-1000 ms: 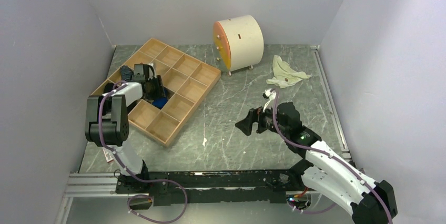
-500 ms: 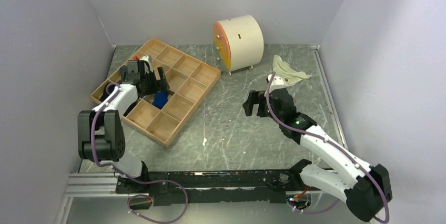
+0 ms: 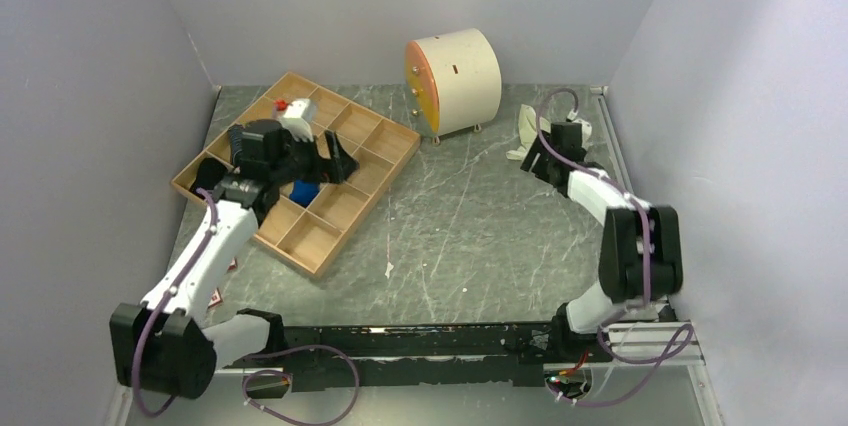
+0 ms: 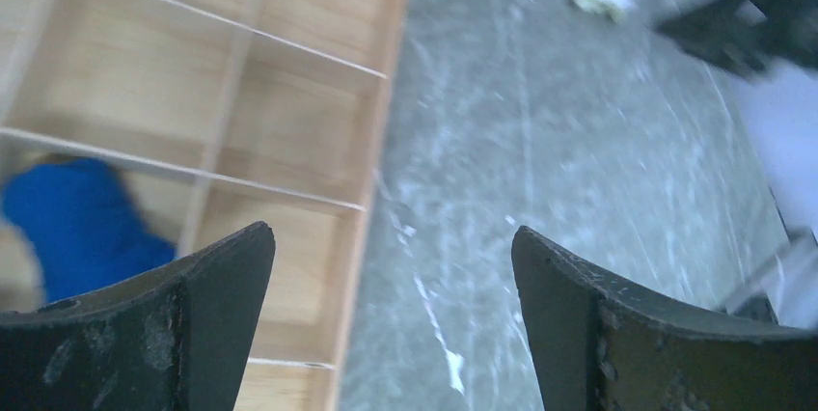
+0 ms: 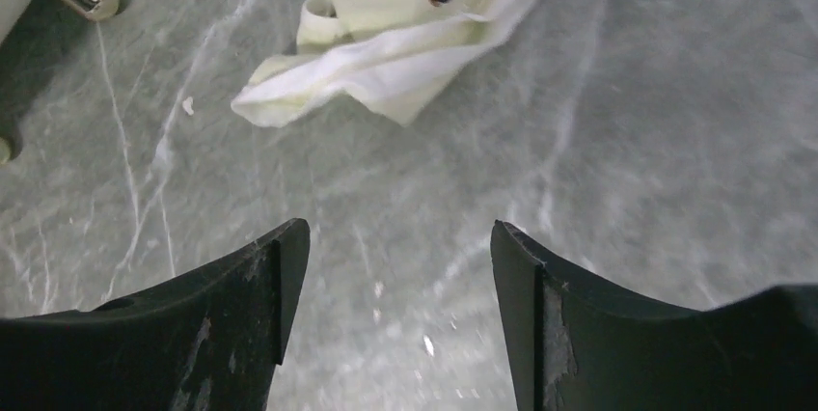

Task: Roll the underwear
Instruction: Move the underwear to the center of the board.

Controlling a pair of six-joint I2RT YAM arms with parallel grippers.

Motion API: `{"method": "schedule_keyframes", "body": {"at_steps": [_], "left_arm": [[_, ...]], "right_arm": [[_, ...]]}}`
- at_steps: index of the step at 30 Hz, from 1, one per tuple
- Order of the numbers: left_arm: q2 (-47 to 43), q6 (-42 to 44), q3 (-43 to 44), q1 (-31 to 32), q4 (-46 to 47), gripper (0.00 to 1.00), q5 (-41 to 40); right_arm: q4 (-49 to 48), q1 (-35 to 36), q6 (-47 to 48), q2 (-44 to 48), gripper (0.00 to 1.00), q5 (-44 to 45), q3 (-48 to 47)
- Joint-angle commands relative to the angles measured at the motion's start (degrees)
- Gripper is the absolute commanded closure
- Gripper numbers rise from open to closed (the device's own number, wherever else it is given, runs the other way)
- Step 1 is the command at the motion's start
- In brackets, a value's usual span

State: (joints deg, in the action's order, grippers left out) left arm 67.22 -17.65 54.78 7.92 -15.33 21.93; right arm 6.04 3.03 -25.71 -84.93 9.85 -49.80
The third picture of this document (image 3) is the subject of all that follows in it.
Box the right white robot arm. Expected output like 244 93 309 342
521 122 684 361

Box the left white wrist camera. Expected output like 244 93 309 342
274 98 317 142

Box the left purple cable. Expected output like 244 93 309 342
130 187 362 426

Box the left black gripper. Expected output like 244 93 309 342
269 129 358 187

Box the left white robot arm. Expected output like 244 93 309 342
109 119 359 399

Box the blue underwear white trim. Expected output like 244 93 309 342
288 180 321 208

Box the black rolled sock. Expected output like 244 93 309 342
189 157 229 199

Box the small red white tag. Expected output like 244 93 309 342
207 288 223 309

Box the cream cylindrical drawer cabinet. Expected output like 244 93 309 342
404 28 503 145

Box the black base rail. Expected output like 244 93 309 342
234 315 612 392

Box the wooden compartment tray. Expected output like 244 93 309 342
171 73 420 277

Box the cream cloth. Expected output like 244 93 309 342
506 104 551 161

